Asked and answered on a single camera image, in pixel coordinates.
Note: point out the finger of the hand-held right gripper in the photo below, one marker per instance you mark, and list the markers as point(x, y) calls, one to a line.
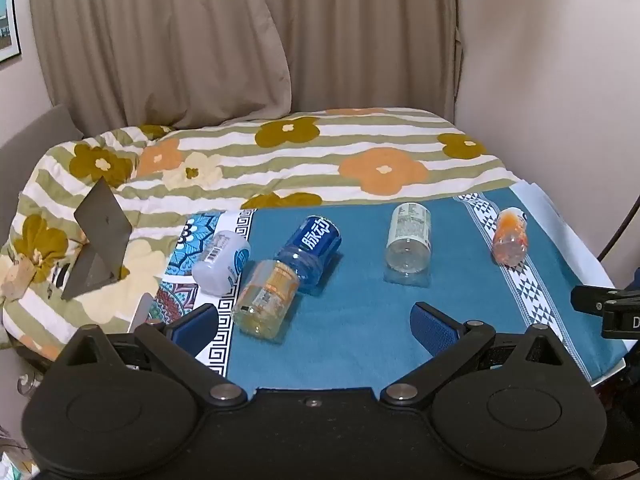
point(590, 300)

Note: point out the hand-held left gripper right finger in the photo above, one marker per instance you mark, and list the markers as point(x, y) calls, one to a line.
point(433, 329)

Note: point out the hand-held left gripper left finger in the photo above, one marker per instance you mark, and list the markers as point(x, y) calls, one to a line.
point(196, 329)

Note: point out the silver flat device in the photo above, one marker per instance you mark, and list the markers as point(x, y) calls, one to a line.
point(142, 312)

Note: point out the teal patterned tablecloth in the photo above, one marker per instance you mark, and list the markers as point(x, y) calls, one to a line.
point(370, 310)

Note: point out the white plastic bottle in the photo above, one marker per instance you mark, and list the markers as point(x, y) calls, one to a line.
point(220, 262)

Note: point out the clear yellow plastic bottle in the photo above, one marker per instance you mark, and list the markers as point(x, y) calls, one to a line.
point(265, 299)

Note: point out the white sheet under tablecloth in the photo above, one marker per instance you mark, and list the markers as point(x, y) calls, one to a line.
point(560, 220)

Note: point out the clear bottle with pale label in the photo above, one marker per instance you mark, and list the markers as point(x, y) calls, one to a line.
point(409, 240)

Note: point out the clear orange plastic bottle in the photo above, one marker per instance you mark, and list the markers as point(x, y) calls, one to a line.
point(511, 240)

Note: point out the grey folding stand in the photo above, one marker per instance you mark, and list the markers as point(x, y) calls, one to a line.
point(102, 240)

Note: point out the blue plastic bottle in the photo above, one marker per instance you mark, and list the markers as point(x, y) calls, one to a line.
point(311, 250)

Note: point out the floral striped blanket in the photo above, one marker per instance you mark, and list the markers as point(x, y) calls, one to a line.
point(300, 160)

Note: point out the grey sofa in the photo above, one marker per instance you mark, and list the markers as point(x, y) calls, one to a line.
point(35, 135)

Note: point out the beige curtain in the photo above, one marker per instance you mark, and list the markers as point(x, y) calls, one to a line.
point(240, 40)

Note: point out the framed wall picture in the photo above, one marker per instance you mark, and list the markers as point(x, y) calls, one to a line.
point(7, 20)

